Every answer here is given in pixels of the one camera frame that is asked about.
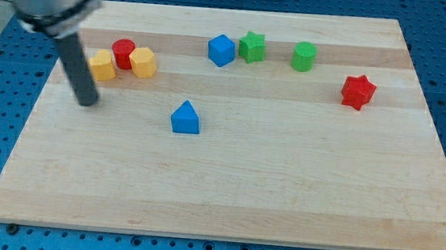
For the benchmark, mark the wooden board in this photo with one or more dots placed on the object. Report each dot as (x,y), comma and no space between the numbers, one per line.
(278,160)

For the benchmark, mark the green star block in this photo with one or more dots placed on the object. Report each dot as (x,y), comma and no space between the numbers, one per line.
(252,47)

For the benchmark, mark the green cylinder block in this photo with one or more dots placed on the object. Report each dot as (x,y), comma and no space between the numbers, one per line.
(304,56)

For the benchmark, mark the yellow hexagon block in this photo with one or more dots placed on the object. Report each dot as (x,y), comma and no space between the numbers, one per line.
(143,62)

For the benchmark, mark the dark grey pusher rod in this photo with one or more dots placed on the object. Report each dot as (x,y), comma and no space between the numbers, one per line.
(74,64)

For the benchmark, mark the yellow heart block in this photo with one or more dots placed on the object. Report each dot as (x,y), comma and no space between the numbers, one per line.
(102,66)

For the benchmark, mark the blue triangle block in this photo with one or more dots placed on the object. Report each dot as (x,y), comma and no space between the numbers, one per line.
(185,119)

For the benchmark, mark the red cylinder block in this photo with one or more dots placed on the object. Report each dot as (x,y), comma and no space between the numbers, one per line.
(122,49)

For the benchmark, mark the blue cube block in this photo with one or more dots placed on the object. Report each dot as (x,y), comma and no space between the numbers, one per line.
(221,50)

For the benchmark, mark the red star block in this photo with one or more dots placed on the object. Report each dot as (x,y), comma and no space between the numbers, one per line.
(357,91)

